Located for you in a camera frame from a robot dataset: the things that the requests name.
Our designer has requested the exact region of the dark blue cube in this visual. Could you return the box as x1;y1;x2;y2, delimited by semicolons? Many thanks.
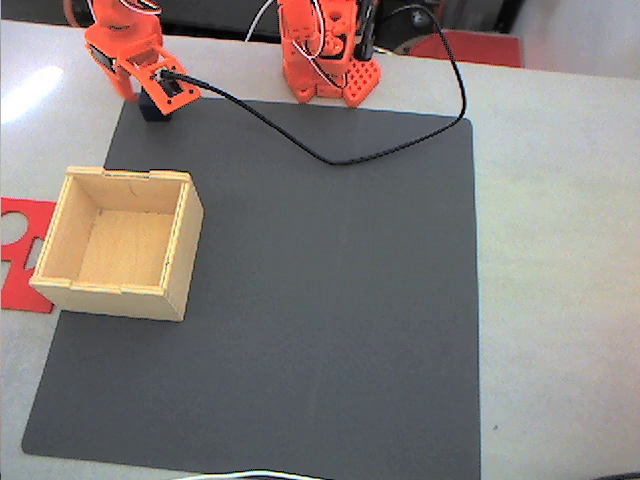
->
138;89;174;124

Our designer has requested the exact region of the open wooden box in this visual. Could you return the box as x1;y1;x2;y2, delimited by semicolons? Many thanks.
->
28;165;205;324

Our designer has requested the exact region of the black background equipment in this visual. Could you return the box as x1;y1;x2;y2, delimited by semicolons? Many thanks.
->
63;0;282;42

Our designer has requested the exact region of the red cut-out sheet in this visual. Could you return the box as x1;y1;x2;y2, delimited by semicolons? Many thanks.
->
0;196;57;315

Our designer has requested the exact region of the dark grey mat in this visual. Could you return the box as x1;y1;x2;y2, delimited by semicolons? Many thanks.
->
20;94;482;480

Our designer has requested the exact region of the red flat plate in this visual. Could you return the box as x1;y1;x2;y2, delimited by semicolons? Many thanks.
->
408;28;524;69

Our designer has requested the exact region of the orange bracket with black camera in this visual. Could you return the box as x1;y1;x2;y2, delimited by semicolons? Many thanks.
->
118;43;203;116

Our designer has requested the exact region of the thin white cable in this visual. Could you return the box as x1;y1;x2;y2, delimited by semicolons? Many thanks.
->
244;0;277;44

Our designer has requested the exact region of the black camera cable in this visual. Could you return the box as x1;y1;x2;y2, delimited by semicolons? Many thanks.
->
159;3;469;167

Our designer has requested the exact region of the white cable loop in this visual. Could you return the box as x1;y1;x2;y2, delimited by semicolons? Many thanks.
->
169;468;332;480

